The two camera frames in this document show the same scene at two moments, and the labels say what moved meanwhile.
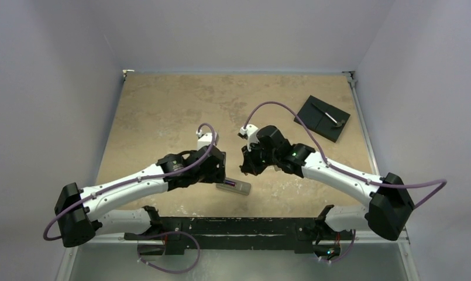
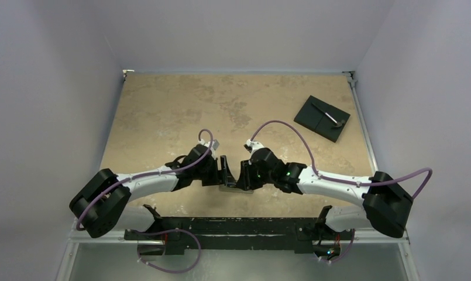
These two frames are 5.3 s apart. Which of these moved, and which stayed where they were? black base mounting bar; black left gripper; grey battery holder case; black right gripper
Moved: black right gripper
Stayed: black base mounting bar; black left gripper; grey battery holder case
